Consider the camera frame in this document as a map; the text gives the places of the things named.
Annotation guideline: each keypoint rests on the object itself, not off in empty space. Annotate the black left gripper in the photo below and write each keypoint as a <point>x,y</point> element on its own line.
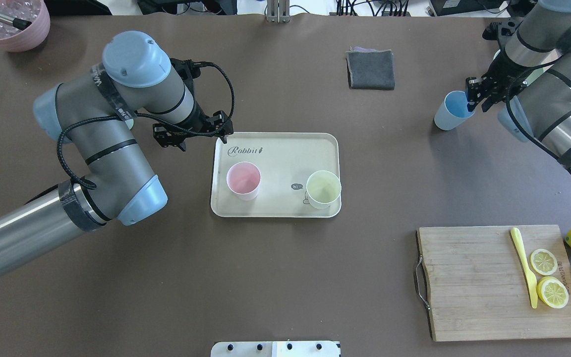
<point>198,120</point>

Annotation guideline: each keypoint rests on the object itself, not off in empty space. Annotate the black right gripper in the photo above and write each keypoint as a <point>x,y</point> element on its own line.
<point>502,69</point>

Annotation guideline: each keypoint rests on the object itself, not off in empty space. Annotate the light blue plastic cup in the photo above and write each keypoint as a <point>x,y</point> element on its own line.
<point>453,111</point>

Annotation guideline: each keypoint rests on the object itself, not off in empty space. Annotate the pink plastic cup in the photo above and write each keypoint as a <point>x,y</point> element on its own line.
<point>244,179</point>

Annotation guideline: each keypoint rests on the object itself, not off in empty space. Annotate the pale yellow plastic cup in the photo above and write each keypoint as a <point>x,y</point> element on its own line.
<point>323,188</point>

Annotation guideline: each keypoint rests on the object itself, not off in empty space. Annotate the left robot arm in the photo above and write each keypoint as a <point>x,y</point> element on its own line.
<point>108,175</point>

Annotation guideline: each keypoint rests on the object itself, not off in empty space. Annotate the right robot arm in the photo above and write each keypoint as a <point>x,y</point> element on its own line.
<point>541,112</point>

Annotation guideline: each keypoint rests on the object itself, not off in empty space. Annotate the cream rabbit tray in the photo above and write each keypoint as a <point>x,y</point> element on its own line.
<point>285,160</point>

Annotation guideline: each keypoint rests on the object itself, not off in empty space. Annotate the green ceramic bowl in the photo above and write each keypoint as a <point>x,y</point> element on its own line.
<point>534,75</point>

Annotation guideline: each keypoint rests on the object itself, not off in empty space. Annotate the dark grey folded cloth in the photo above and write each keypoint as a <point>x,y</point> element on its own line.
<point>370,69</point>

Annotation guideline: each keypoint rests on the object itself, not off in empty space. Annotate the lemon half slice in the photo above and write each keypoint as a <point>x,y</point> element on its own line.
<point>552,292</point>
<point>543,262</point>

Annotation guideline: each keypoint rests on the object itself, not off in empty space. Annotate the wooden cutting board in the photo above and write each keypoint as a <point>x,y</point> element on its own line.
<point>475,289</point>

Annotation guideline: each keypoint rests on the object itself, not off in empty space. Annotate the yellow plastic knife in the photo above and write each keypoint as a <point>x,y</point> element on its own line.
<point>530,278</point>

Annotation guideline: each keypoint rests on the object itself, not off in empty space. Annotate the pink bowl with ice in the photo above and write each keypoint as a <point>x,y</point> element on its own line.
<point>14,40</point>

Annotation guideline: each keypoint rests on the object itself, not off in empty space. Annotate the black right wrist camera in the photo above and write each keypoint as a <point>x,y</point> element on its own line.
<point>501,32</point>

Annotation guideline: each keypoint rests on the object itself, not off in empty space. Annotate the aluminium frame post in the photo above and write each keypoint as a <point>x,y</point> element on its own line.
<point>278,11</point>

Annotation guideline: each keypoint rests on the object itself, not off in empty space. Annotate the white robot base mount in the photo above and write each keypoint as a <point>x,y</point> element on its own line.
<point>313,348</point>

